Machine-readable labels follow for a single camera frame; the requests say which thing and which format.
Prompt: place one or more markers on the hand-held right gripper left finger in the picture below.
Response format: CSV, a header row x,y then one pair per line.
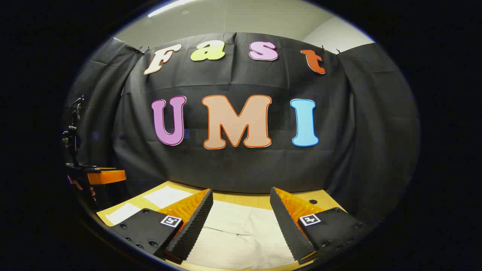
x,y
196,222

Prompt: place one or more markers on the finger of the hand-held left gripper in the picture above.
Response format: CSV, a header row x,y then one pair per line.
x,y
109,176

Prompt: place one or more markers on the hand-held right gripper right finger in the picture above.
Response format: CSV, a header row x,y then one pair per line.
x,y
286,226

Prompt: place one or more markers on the black backdrop cloth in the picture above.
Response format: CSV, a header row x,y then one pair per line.
x,y
282,169

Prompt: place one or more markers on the white jeans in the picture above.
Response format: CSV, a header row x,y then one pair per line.
x,y
241,237

